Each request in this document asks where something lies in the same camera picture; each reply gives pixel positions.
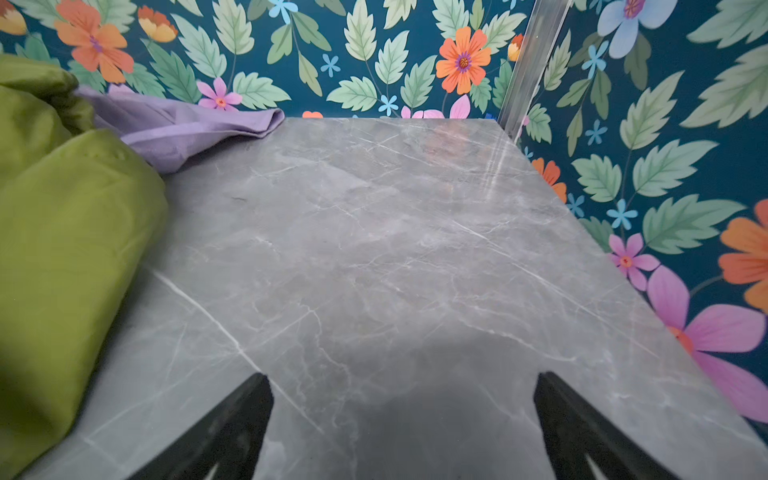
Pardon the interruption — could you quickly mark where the purple cloth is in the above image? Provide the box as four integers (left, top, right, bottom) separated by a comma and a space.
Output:
76, 86, 285, 174

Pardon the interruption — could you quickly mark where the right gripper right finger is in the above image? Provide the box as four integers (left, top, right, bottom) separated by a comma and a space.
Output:
533, 371, 676, 479

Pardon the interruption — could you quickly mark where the green cloth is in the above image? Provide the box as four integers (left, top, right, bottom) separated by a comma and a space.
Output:
1, 54, 168, 479

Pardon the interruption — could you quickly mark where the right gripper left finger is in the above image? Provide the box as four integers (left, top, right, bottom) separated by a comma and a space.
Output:
132, 373, 274, 480

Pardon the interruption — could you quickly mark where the aluminium frame right post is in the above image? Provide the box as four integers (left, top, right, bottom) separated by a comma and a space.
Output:
498, 0, 573, 142

